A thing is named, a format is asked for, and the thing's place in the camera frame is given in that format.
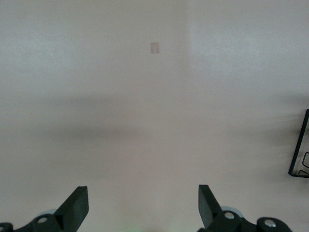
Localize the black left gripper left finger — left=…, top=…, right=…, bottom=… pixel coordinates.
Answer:
left=0, top=186, right=89, bottom=232

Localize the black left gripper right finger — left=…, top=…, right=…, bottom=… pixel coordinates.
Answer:
left=197, top=185, right=292, bottom=232

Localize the black wire cup holder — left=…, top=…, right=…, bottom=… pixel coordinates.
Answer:
left=288, top=108, right=309, bottom=179

